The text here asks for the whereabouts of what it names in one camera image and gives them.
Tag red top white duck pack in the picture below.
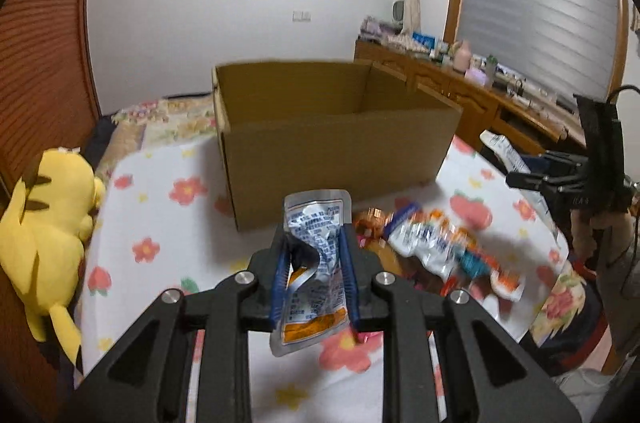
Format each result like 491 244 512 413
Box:
439 275 460 297

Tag blue foil candy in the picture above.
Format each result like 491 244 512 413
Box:
456 250 491 280

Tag blue top white duck pack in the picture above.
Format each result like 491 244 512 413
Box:
383 202 525 303

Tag copper foil candy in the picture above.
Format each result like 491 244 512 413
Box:
352 207 393 249

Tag small silver orange snack pack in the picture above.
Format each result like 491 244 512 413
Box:
270 189 352 357

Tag long clear white snack pack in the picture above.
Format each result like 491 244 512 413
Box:
480 130 559 238

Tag pink packaged braised egg snack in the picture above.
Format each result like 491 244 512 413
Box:
366 240 405 277

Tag grey sleeve right forearm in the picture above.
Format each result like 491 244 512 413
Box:
597 215 639 355

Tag person's right hand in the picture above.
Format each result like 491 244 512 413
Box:
570 210 634 265

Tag wooden sideboard cabinet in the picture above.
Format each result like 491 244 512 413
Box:
354 39 586 155

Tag pink tissue box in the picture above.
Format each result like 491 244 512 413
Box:
464 66 490 87

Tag green cap glass bottle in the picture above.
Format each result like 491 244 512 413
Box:
484 54 498 87

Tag pink thermos jug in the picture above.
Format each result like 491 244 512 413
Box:
452 40 473 74

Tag grey window blind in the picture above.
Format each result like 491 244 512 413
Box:
457 0 618 99

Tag blue small box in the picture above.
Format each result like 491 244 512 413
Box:
412 32 436 50

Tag yellow Pikachu plush toy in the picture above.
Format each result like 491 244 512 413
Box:
1 148 105 370

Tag brown cardboard box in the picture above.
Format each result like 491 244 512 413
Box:
213 60 462 231

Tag folded patterned fabric pile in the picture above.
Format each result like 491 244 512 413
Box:
358 16 414 51

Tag small white fan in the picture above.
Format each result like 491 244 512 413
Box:
392 0 405 23

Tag floral bed blanket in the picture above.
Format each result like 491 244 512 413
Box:
81 94 217 184

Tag wooden louvered wardrobe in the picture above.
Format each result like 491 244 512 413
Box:
1 0 101 422

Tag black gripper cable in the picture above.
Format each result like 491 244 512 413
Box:
605 84 640 299

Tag white wall switch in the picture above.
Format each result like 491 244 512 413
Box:
292 11 311 22

